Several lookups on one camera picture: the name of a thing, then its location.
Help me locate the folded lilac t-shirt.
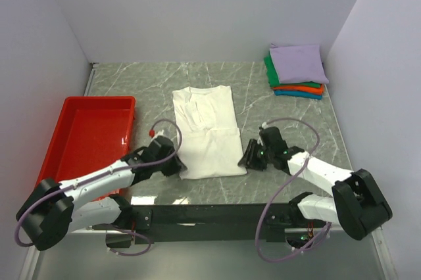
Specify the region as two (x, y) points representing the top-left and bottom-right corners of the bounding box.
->
(269, 44), (329, 84)

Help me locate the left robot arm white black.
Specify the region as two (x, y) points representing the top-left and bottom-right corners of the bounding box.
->
(14, 135), (185, 251)

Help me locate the folded teal t-shirt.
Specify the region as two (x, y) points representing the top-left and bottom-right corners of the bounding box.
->
(274, 90), (323, 100)

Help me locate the folded green t-shirt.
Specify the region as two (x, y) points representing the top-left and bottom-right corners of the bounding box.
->
(264, 55), (323, 89)

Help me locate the aluminium frame rail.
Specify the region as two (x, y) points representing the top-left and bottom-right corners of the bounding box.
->
(19, 228), (398, 279)

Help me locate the black base beam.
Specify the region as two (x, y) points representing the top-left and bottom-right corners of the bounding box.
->
(105, 204), (330, 250)

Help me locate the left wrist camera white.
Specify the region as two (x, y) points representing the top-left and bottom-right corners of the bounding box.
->
(148, 129), (169, 140)

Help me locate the red plastic bin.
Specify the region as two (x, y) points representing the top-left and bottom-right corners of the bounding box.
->
(36, 96), (136, 183)

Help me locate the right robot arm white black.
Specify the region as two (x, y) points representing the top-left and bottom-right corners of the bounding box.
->
(238, 127), (393, 241)

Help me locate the white printed t-shirt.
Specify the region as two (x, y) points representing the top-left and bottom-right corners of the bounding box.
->
(172, 85), (247, 180)

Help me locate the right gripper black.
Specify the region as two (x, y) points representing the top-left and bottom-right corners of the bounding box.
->
(237, 138), (274, 172)

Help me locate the folded orange t-shirt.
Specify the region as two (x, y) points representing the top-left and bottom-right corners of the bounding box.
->
(272, 83), (324, 97)

